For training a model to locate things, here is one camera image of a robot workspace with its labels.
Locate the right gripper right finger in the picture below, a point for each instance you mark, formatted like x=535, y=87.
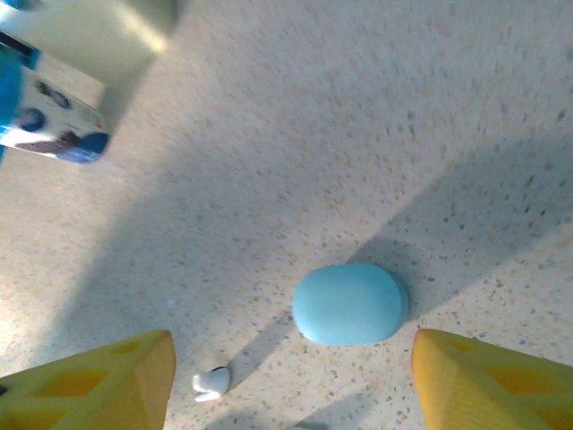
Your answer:
x=492, y=389

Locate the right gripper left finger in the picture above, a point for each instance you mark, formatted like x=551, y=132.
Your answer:
x=89, y=389

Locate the light blue charging case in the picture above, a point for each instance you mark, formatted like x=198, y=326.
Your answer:
x=349, y=304

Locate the blue lid yogurt cup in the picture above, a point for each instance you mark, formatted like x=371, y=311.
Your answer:
x=53, y=121

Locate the cream knife block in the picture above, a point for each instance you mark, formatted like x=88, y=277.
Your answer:
x=89, y=36

